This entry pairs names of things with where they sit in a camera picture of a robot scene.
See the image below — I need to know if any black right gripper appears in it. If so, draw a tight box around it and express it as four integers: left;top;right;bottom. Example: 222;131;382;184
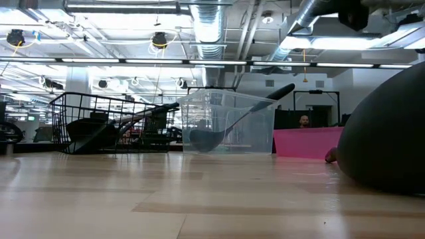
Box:
337;0;370;33

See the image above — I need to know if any small black ladle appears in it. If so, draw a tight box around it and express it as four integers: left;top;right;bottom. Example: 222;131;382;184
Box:
336;60;425;196

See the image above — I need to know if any large black ladle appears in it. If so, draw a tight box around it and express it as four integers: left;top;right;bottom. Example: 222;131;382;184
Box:
189;82;296;153

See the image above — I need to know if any black spatula with steel handle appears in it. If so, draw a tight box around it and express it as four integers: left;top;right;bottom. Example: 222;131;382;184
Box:
65;102;181;155

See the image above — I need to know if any person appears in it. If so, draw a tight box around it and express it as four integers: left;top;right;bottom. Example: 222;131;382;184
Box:
297;114;312;129

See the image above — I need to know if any red plastic container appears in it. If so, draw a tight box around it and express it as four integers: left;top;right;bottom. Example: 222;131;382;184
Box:
272;126;345;161

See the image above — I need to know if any long ceiling light strip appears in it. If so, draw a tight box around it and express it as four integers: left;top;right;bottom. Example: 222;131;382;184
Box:
0;56;414;70

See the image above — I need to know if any clear plastic container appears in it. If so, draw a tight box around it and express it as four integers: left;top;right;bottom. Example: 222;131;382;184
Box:
177;88;278;157

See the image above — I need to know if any slanted silver ventilation duct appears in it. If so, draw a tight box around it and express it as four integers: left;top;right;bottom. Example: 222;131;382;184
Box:
268;0;339;63

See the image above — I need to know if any yellow hanging cord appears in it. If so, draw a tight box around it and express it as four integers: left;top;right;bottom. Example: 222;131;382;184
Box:
301;48;309;84

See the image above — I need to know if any black background station frame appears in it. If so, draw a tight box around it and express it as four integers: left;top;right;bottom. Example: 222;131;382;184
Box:
293;89;341;129
187;85;237;96

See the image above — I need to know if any wide silver ventilation duct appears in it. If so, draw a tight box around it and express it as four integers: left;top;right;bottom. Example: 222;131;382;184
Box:
189;0;230;88

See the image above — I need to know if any black ceiling cable reel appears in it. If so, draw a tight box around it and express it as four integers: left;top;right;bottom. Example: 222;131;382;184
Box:
151;31;169;50
5;29;27;48

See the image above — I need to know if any black wire basket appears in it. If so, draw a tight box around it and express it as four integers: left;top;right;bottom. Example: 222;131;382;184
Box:
48;92;183;155

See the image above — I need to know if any black metal table frame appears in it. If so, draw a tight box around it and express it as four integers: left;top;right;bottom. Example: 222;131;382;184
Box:
0;141;184;156

